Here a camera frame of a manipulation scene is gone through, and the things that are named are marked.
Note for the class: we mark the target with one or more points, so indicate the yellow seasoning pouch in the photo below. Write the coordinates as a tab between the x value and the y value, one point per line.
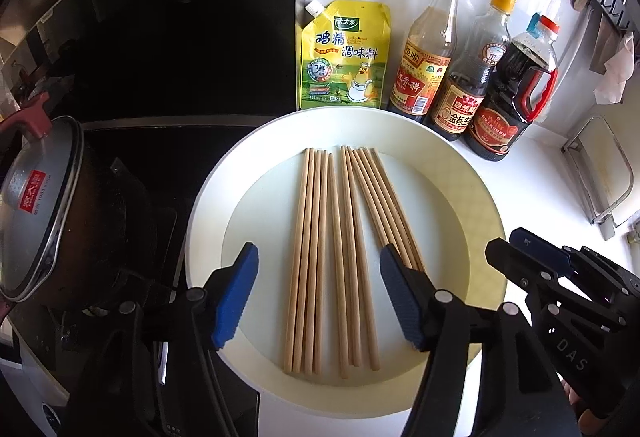
345	67

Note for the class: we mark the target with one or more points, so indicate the pile of wooden chopsticks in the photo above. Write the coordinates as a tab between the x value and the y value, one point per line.
320	267

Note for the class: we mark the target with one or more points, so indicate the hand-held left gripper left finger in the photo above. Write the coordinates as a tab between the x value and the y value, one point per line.
232	302

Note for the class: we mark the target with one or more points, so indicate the metal cutting board rack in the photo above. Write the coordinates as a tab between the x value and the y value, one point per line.
600	217

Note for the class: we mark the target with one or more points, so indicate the white appliance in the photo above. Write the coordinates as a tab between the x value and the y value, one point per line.
30	392

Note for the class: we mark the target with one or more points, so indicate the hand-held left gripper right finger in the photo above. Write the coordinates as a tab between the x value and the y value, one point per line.
400	297

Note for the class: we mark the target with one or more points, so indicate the person's right hand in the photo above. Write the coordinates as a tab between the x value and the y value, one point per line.
577	397

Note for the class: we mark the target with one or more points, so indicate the small vinegar bottle yellow cap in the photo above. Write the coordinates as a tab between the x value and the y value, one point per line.
425	82

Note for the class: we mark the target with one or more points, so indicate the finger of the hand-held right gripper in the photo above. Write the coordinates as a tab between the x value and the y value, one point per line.
505	257
542	247

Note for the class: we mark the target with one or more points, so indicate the white oval plate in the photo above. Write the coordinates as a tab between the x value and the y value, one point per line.
450	217

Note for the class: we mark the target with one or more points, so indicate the beige hanging cloth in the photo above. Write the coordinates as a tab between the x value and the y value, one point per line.
617	77

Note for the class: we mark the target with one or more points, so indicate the black stove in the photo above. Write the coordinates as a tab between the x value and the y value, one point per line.
175	42

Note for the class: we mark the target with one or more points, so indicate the tall soy sauce bottle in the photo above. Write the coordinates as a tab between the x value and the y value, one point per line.
460	112

